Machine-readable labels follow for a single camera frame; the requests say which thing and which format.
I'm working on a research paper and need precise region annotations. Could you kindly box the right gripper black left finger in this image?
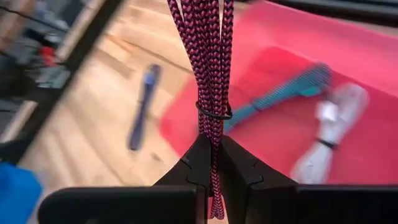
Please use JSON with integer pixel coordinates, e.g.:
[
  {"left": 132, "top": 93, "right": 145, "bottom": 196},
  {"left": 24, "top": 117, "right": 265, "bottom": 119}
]
[{"left": 39, "top": 133, "right": 213, "bottom": 224}]

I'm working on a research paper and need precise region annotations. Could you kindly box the blue pen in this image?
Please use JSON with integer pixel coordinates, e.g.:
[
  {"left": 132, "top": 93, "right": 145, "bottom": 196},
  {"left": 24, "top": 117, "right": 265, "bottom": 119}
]
[{"left": 127, "top": 63, "right": 162, "bottom": 152}]

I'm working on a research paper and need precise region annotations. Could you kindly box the pink black braided cable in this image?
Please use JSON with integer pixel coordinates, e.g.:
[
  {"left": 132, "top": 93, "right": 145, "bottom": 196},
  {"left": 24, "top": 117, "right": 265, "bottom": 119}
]
[{"left": 167, "top": 0, "right": 234, "bottom": 220}]

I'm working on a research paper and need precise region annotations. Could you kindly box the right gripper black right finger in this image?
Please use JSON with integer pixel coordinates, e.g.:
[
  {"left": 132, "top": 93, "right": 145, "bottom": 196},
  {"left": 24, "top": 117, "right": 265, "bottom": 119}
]
[{"left": 221, "top": 135, "right": 398, "bottom": 224}]

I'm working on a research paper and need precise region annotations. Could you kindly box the blue plastic bin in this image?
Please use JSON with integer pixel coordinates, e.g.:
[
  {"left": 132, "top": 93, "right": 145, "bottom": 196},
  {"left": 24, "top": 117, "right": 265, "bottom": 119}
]
[{"left": 0, "top": 161, "right": 44, "bottom": 224}]

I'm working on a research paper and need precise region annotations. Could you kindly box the pink translucent plastic bin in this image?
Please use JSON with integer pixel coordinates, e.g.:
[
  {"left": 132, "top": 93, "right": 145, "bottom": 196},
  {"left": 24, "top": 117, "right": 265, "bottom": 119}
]
[{"left": 159, "top": 0, "right": 398, "bottom": 187}]

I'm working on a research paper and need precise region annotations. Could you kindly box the white cable bundle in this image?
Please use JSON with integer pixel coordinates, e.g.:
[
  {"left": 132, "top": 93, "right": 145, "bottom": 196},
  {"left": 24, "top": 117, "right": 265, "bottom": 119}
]
[{"left": 290, "top": 82, "right": 370, "bottom": 185}]

